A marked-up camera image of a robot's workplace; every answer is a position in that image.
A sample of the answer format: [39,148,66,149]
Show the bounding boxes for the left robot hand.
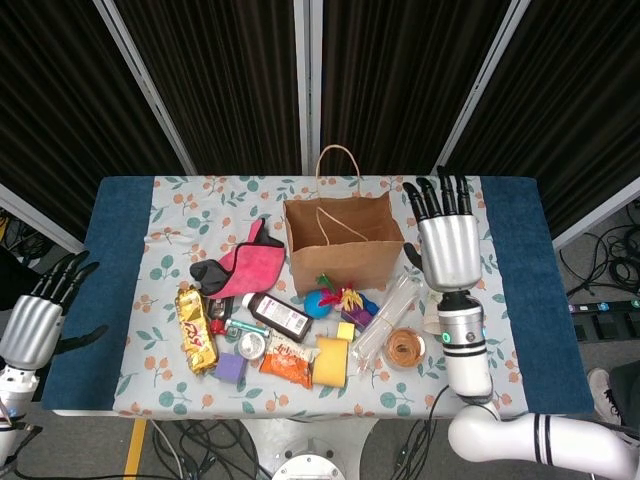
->
[0,250,109,371]

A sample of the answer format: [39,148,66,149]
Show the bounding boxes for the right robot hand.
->
[402,166,483,292]

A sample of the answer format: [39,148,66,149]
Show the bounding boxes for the transparent straw bundle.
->
[351,273,426,374]

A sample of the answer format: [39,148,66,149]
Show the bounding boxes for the clear cup with orange contents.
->
[382,327,427,370]

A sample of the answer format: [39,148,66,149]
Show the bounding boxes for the gold foil biscuit pack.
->
[173,284,220,375]

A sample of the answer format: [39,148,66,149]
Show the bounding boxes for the brown paper shopping bag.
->
[282,144,406,297]

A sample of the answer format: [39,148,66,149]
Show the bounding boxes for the black red small pack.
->
[205,295,236,321]

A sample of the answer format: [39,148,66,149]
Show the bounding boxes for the orange snack packet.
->
[258,337,321,390]

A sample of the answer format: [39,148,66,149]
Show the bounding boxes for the green toothpaste tube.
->
[224,318,271,339]

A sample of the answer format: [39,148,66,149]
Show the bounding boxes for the colourful feather shuttlecock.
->
[314,272,369,314]

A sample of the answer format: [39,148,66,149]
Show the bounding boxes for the purple toy brick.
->
[340,304,374,329]

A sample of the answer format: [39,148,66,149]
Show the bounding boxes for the blue felt table cover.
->
[40,175,596,416]

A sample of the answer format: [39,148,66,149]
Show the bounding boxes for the blue rubber ball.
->
[303,290,331,320]

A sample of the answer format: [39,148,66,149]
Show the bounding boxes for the black power strip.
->
[567,297,640,315]

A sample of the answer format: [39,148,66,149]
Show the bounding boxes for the large yellow sponge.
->
[310,336,349,389]

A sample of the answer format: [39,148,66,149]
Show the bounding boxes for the brown medicine bottle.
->
[240,292,315,344]

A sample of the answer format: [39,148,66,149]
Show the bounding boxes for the black screen panel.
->
[0,0,186,241]
[319,0,516,176]
[112,0,304,176]
[447,0,640,236]

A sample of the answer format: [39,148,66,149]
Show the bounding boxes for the dark grey cloth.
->
[188,259,234,294]

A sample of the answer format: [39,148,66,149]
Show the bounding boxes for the pink microfiber cloth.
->
[202,218,286,296]

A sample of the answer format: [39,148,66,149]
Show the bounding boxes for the purple foam cube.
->
[213,352,249,385]

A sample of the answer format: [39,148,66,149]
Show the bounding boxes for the floral print tablecloth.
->
[112,174,527,419]

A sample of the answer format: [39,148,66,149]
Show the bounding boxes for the white sneaker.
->
[587,368,624,426]

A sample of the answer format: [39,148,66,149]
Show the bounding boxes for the white robot torso base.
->
[234,417,381,480]

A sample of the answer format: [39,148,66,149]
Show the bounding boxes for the white screen frame post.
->
[92,0,197,176]
[552,187,640,251]
[0,182,85,254]
[293,0,324,176]
[430,0,534,176]

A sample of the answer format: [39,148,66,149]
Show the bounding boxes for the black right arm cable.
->
[424,382,496,451]

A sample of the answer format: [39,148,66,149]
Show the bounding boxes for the black floor cable bundle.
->
[384,418,451,480]
[557,199,640,296]
[147,418,271,480]

